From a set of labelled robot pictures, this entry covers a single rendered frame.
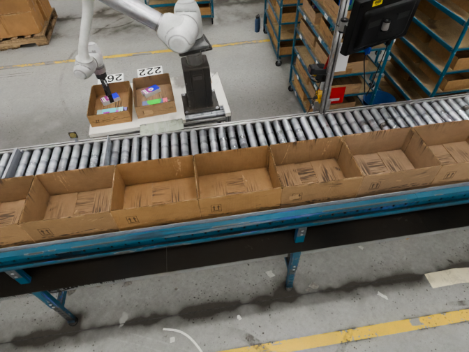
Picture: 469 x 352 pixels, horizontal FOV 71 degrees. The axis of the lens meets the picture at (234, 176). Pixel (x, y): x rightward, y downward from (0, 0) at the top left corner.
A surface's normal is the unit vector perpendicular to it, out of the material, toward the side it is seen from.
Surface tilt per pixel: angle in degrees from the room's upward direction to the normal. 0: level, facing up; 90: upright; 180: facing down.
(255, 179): 1
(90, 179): 89
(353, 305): 0
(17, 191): 89
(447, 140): 89
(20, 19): 92
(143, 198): 2
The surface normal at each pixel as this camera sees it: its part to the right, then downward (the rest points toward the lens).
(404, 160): -0.03, -0.66
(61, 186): 0.15, 0.73
